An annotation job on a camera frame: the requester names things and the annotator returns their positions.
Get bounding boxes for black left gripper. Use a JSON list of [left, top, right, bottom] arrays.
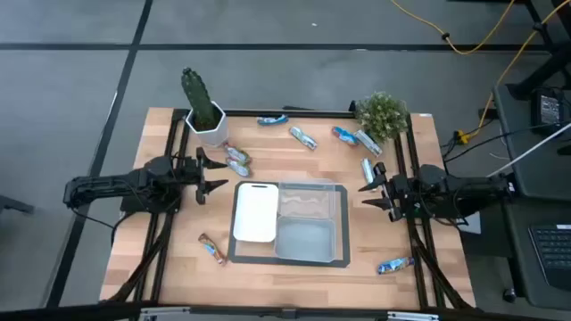
[[177, 146, 230, 206]]

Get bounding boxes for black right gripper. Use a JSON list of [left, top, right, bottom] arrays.
[[358, 161, 410, 223]]

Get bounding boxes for dark brown granola bar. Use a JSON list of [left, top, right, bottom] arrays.
[[197, 233, 228, 267]]

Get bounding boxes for blue yellow granola bar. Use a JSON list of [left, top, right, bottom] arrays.
[[377, 256, 416, 276]]

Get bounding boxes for red silver granola bar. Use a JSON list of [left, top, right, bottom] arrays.
[[225, 157, 252, 178], [224, 142, 252, 165]]

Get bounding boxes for blue red granola bar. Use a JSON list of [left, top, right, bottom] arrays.
[[330, 126, 360, 148]]

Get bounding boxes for silver green granola bar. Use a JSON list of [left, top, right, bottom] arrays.
[[288, 126, 319, 152]]

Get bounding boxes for white hexagonal plant pot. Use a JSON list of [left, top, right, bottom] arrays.
[[184, 101, 229, 149]]

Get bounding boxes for dark grey mat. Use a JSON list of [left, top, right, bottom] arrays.
[[227, 180, 352, 269]]

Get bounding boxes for white opaque plastic bin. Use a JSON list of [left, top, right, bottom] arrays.
[[231, 181, 280, 244]]

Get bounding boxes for translucent plastic bin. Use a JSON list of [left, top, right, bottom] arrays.
[[276, 178, 337, 220], [273, 216, 338, 264]]

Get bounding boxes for bushy green artificial plant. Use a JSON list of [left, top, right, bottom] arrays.
[[355, 91, 410, 144]]

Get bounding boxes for green cactus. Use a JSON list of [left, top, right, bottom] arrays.
[[180, 66, 218, 131]]

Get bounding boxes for white paper sheet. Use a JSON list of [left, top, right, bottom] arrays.
[[459, 211, 483, 235]]

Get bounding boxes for black bar with silver brackets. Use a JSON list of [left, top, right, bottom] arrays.
[[0, 300, 571, 321]]

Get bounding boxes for dark grey desk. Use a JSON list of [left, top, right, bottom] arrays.
[[503, 200, 571, 311]]

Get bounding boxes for white rod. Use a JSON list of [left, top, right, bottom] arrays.
[[485, 132, 571, 179]]

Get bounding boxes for black laptop keyboard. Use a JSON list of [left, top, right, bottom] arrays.
[[527, 224, 571, 292]]

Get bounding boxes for black power adapter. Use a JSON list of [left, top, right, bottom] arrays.
[[530, 87, 567, 129]]

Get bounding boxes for dark chair leg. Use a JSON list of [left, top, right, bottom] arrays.
[[0, 194, 36, 215]]

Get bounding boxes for black table leg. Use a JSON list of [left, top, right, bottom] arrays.
[[508, 0, 571, 102]]

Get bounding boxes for black aluminium table frame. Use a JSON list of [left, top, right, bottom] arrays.
[[106, 106, 476, 313]]

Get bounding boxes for yellow cable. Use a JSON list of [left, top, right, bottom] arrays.
[[390, 0, 517, 57], [476, 0, 571, 133]]

